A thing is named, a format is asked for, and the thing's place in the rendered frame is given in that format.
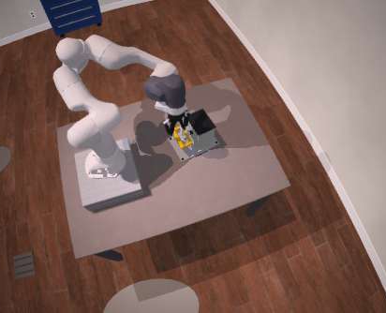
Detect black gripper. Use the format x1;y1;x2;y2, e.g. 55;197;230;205
163;111;190;141

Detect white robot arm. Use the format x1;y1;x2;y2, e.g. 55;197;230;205
53;35;187;179

